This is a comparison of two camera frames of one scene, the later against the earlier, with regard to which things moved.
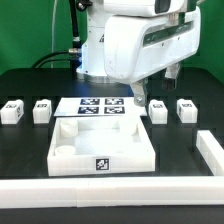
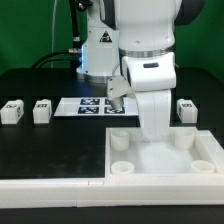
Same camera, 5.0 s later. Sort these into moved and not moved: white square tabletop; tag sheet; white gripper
Moved: white square tabletop; white gripper
Not moved: tag sheet
